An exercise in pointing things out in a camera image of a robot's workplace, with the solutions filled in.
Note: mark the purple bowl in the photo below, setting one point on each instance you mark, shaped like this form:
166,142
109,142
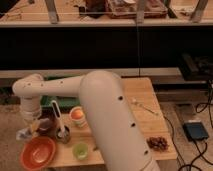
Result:
46,127

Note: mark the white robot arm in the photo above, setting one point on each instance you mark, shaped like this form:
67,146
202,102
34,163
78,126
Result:
108,114

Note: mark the orange bowl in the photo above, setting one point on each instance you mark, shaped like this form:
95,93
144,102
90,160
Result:
37,153

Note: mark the white small spoon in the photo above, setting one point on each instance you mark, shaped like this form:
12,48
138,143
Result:
139,104

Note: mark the green tray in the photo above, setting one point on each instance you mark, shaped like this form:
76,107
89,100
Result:
64,102

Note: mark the white brush in holder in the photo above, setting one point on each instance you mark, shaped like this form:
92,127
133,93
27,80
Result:
62,132

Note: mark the wooden table board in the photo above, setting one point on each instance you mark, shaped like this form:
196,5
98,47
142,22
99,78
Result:
150,125

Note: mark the small green cup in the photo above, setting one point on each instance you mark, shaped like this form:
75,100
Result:
80,151

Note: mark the bunch of dark grapes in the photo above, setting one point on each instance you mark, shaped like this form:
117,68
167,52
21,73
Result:
158,143

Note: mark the black box on shelf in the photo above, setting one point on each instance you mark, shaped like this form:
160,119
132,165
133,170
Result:
196,68

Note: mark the black foot pedal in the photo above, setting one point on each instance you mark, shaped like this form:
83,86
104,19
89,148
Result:
195,131

